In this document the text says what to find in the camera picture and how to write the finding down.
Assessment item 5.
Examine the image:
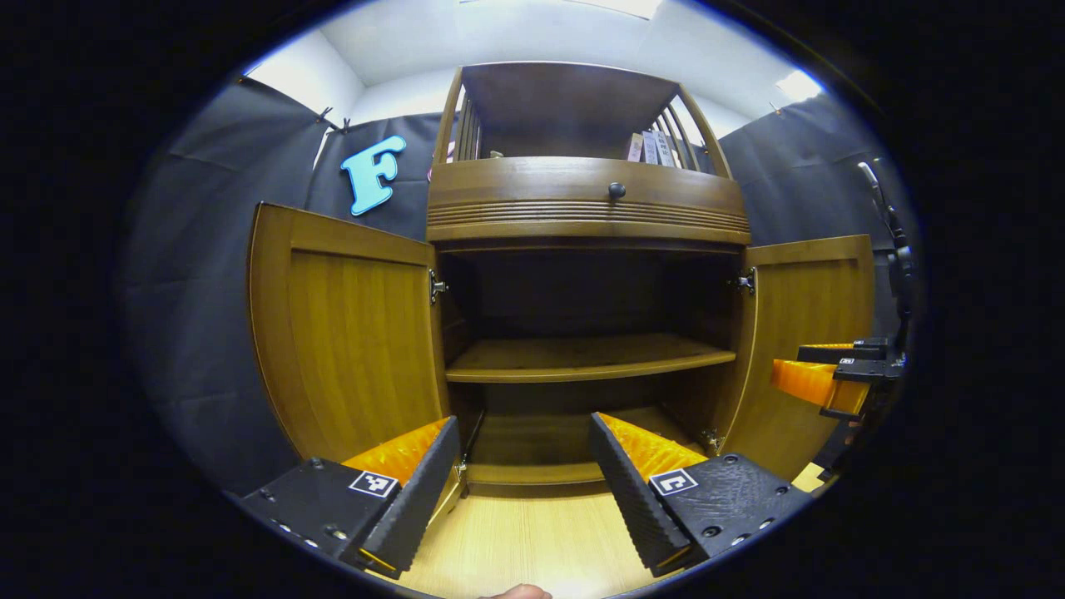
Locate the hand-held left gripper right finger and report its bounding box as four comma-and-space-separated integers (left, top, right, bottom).
587, 412, 812, 579

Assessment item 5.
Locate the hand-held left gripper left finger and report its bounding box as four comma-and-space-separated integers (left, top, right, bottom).
240, 414, 463, 581

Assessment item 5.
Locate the wooden shoe cabinet door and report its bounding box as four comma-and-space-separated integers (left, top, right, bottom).
247, 202, 468, 527
716, 235, 876, 482

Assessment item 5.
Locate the wooden cabinet drawer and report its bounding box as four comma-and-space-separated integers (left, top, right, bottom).
426, 156, 751, 246

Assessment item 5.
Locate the wooden inner shelf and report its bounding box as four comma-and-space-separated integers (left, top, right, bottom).
443, 333, 738, 384

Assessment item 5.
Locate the small ceiling light panel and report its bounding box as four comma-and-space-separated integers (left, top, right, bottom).
775, 70, 825, 104

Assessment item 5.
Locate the black backdrop cloth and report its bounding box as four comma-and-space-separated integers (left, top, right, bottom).
116, 75, 916, 496

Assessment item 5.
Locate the large ceiling light panel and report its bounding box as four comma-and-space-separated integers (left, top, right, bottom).
566, 0, 666, 21

